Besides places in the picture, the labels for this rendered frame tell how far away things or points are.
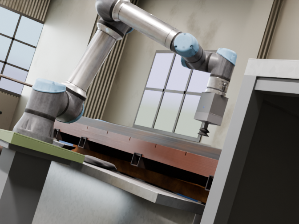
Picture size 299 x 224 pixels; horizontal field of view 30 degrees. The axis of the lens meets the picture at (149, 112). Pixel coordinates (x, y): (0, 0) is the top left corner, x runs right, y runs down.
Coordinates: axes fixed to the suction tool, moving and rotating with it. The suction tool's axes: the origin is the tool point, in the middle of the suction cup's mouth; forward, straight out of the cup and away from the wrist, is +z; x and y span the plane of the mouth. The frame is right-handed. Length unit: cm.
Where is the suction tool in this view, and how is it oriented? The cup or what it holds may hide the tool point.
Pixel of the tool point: (203, 135)
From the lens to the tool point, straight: 198.7
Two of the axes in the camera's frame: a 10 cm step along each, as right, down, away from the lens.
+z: -2.9, 9.5, -0.8
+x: -8.3, -3.0, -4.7
